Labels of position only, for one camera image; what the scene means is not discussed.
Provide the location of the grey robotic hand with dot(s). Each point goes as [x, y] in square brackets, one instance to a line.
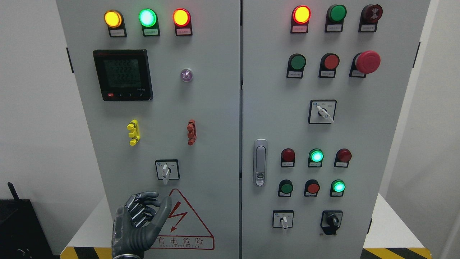
[137, 224]

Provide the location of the white rotary selector switch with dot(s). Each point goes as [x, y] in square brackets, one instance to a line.
[167, 170]

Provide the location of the yellow indicator light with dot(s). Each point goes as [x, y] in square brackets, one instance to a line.
[115, 23]

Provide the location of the red high voltage warning sticker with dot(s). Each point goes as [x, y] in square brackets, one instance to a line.
[184, 228]

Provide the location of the yellow terminal connector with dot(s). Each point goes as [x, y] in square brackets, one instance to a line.
[134, 134]

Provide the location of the black box with antenna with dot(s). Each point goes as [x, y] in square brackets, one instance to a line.
[21, 235]

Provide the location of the red terminal connector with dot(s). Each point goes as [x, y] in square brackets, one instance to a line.
[192, 132]

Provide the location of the grey left cabinet door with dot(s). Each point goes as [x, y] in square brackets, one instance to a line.
[209, 169]

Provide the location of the grey cabinet door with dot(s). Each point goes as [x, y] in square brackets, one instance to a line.
[209, 169]
[276, 108]

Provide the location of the black digital power meter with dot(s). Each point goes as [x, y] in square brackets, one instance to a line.
[123, 75]

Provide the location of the clear white indicator lamp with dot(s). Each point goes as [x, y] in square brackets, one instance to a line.
[186, 75]

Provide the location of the dark red indicator left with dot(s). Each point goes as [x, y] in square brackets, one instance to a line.
[287, 158]

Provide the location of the dark red indicator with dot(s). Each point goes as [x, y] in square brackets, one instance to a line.
[343, 158]
[287, 158]

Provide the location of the red push button lower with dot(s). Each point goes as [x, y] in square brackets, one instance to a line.
[311, 188]

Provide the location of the lit green indicator middle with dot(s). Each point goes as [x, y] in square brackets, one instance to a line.
[315, 158]

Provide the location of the lit green push button lower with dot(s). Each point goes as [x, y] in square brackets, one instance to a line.
[337, 188]

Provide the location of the green indicator light top left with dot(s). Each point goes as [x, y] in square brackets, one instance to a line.
[149, 22]

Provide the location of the red indicator light top left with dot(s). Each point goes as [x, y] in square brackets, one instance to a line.
[182, 22]

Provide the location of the dark red indicator right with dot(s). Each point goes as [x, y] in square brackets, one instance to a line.
[343, 158]

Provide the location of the green push button second row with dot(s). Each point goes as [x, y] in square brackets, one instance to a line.
[295, 66]

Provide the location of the grey right cabinet door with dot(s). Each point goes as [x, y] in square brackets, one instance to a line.
[276, 108]

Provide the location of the white platform with hazard stripes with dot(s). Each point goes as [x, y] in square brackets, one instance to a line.
[388, 238]

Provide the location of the red push button second row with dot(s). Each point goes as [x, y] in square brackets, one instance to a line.
[328, 65]

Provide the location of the red indicator light right door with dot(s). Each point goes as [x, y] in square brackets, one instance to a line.
[300, 19]

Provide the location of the red emergency stop button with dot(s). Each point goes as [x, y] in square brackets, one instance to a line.
[364, 63]

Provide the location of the green push button top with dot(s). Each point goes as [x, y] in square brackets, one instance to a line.
[335, 18]

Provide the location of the dark red buzzer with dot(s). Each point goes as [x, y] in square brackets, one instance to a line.
[370, 16]

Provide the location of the white rotary switch lower right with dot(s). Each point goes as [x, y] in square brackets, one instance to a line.
[283, 219]

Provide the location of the silver door handle lock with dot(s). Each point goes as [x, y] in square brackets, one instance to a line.
[259, 161]

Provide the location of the black knob selector switch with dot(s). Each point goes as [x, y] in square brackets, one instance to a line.
[331, 221]

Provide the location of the white rotary switch upper right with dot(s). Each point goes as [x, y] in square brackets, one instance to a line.
[322, 111]

